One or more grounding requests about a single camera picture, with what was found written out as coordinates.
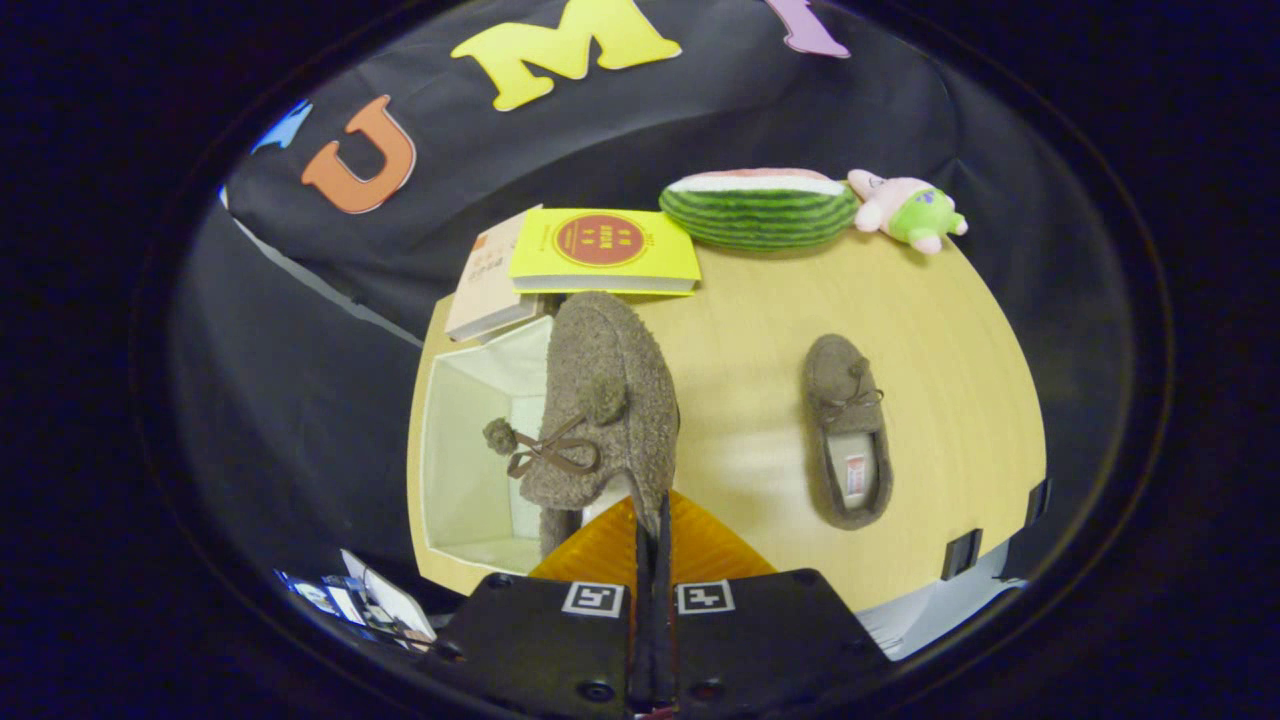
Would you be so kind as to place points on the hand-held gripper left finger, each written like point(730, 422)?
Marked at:
point(560, 650)

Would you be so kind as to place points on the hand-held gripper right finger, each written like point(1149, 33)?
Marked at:
point(760, 640)

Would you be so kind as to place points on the pale green fabric storage box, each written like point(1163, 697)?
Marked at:
point(470, 470)

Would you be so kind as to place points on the brown fuzzy shoe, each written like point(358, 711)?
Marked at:
point(610, 380)
point(845, 400)

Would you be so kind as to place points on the white paper card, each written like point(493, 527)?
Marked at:
point(395, 605)

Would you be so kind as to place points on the black table clamp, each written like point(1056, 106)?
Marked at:
point(962, 555)
point(1038, 502)

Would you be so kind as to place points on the blue snack packet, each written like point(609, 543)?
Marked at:
point(320, 597)

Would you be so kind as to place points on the beige book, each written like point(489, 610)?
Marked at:
point(490, 290)

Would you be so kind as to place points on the yellow book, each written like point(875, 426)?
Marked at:
point(660, 255)

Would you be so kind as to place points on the watermelon slice plush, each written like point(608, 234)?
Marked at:
point(760, 215)

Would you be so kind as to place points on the pink and green plush toy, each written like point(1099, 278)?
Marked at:
point(910, 210)

